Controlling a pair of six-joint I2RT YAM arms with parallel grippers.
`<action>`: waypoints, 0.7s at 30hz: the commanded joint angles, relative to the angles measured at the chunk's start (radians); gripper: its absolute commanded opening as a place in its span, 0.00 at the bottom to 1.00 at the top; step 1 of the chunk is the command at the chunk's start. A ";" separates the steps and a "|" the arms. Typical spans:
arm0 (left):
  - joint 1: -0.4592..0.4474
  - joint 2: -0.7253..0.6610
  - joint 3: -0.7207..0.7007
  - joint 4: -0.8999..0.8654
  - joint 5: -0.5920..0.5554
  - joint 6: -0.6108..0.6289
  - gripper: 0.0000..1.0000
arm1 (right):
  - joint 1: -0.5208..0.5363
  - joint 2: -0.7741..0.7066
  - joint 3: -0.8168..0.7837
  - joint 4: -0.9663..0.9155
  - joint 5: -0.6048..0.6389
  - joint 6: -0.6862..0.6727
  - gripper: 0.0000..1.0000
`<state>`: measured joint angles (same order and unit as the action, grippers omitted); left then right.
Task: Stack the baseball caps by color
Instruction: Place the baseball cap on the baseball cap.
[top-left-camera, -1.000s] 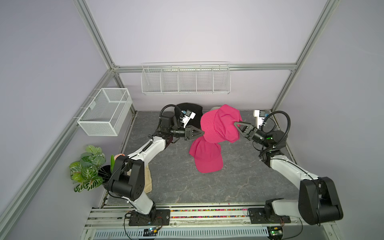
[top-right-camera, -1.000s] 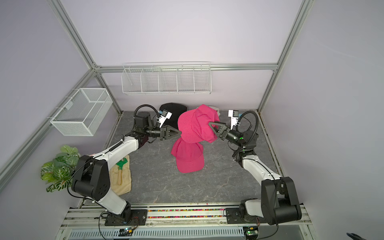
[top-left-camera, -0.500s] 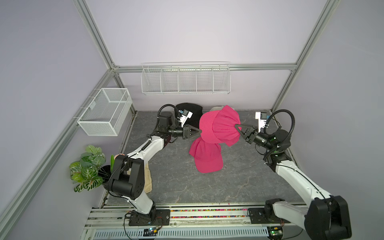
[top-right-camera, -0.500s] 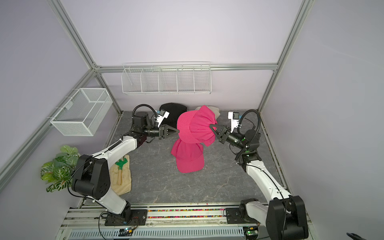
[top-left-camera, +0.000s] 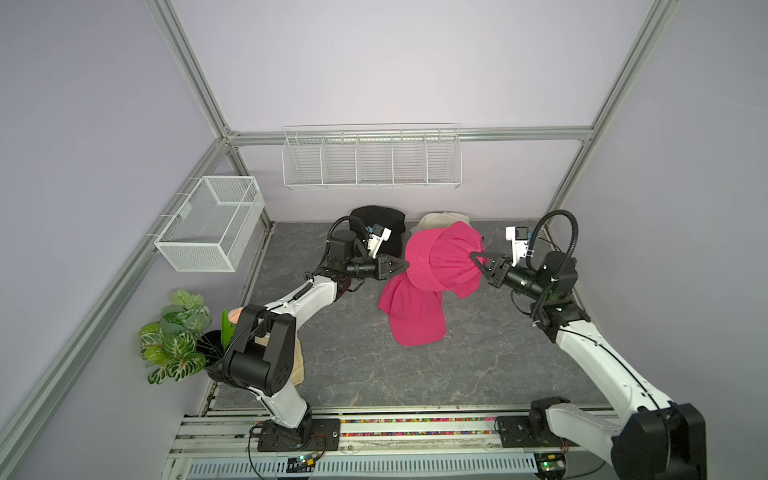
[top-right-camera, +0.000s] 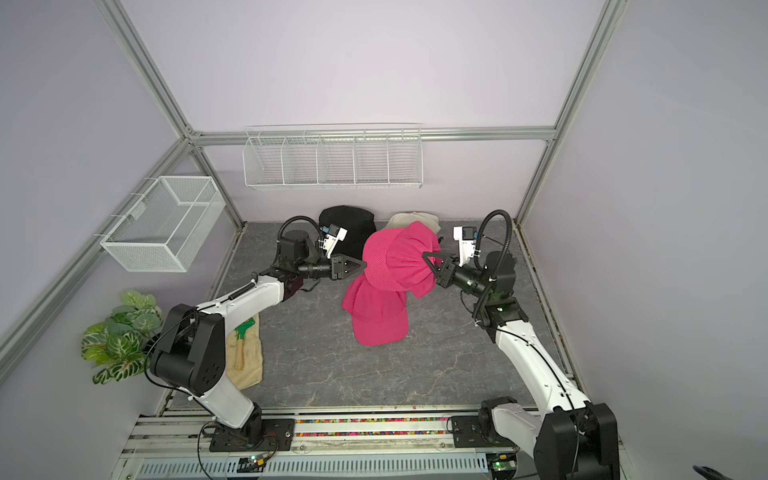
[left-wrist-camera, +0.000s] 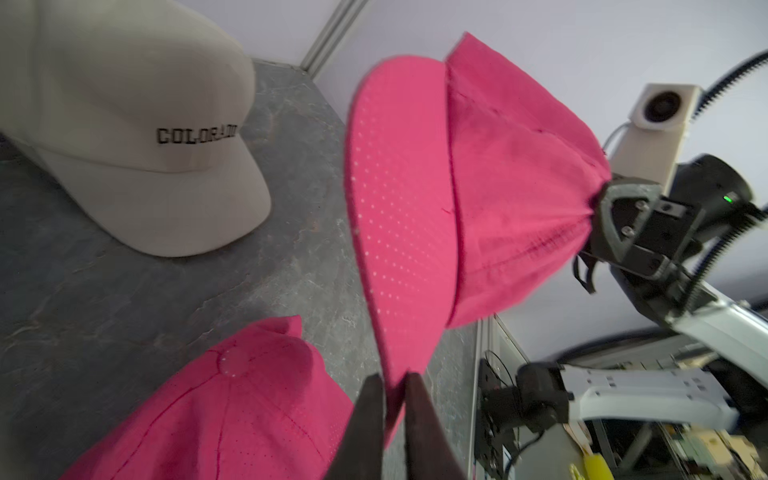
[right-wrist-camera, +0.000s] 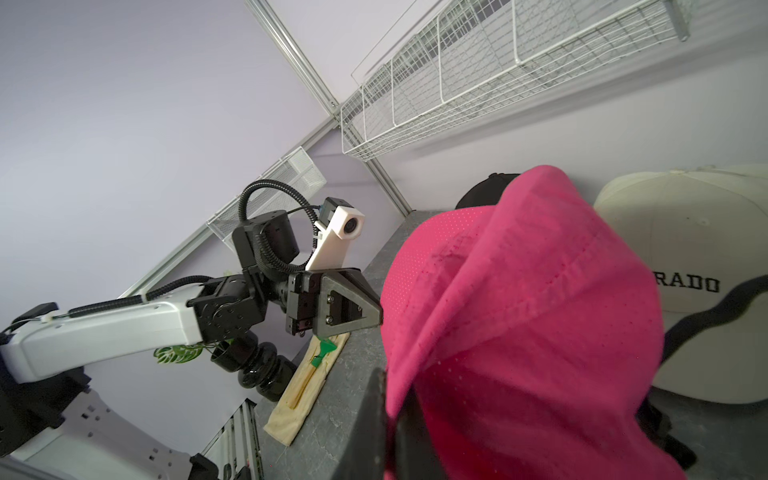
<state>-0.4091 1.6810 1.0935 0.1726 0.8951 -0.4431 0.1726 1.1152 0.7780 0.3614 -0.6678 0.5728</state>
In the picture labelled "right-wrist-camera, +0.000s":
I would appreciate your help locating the white wire shelf basket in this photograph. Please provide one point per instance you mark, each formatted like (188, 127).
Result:
(475, 58)

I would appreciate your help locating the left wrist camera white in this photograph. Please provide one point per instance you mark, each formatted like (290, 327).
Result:
(338, 224)

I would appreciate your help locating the black cap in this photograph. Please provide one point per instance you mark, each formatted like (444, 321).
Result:
(487, 192)

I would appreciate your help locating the pink cap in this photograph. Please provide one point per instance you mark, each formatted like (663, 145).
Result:
(530, 334)

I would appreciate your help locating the cream cap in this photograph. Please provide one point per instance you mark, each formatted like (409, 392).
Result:
(702, 232)

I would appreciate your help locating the green potted plant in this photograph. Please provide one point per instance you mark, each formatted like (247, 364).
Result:
(181, 354)

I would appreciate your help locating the beige cap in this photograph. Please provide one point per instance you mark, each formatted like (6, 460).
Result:
(297, 401)

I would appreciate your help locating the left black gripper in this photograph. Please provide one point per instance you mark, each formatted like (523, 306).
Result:
(330, 303)

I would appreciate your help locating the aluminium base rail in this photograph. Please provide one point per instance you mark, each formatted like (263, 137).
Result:
(235, 448)

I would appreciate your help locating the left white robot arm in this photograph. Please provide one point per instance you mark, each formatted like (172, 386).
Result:
(44, 352)

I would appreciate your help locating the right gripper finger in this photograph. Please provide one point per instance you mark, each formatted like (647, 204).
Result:
(365, 456)

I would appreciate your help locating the aluminium frame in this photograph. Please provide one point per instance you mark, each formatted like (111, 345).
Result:
(205, 102)

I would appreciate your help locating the green toy garden rake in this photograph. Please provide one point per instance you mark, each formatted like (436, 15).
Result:
(326, 346)

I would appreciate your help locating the black plant pot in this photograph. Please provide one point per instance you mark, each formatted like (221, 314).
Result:
(258, 365)

